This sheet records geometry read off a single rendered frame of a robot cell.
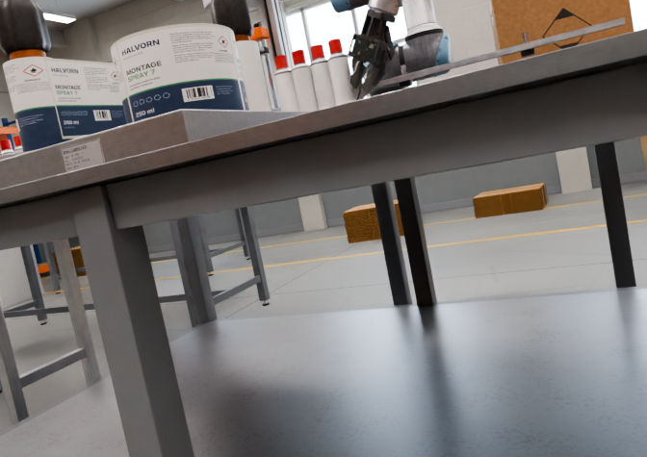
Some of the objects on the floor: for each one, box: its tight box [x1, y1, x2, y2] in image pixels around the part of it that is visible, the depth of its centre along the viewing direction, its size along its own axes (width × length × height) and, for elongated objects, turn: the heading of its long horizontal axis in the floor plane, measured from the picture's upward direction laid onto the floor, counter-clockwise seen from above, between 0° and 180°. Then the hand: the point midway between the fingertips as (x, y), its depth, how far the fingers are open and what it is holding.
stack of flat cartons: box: [342, 199, 404, 243], centre depth 570 cm, size 64×53×31 cm
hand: (360, 95), depth 141 cm, fingers closed, pressing on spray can
